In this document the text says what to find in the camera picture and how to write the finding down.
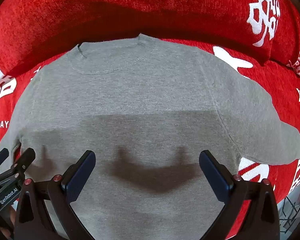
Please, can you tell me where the grey t-shirt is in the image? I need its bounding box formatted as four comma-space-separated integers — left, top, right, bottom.
0, 32, 300, 240

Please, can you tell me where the left hand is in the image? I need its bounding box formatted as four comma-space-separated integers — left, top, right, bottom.
0, 206, 16, 239

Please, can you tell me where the red wedding pillow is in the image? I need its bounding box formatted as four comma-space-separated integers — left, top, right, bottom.
0, 0, 300, 78

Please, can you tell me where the metal wire rack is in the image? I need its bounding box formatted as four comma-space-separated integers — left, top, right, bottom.
277, 184, 300, 239

